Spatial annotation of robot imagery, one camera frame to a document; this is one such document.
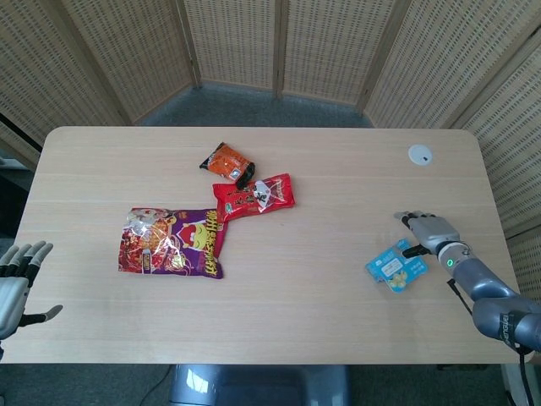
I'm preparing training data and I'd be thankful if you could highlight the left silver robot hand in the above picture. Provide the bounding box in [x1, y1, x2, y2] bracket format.
[0, 240, 63, 339]

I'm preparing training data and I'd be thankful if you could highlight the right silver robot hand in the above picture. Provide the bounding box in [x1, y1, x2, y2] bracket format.
[393, 210, 462, 259]

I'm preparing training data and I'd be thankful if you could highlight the blue snack packet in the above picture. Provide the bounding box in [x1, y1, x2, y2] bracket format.
[364, 238, 429, 294]

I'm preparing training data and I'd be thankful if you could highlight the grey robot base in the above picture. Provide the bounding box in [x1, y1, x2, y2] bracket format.
[168, 364, 352, 406]

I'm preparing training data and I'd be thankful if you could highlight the large purple snack bag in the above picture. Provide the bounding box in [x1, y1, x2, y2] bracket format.
[117, 206, 229, 280]

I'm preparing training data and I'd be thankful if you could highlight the red snack packet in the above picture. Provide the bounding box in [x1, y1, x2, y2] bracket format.
[211, 172, 297, 223]

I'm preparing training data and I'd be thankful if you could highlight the orange black snack packet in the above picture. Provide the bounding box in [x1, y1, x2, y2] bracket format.
[199, 141, 258, 190]

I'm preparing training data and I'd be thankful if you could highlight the woven bamboo folding screen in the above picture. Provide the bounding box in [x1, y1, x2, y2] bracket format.
[0, 0, 541, 318]

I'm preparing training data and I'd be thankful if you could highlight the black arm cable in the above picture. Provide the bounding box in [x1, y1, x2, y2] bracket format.
[447, 278, 536, 406]

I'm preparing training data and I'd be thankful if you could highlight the white round cable grommet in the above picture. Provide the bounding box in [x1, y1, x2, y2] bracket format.
[407, 144, 435, 167]

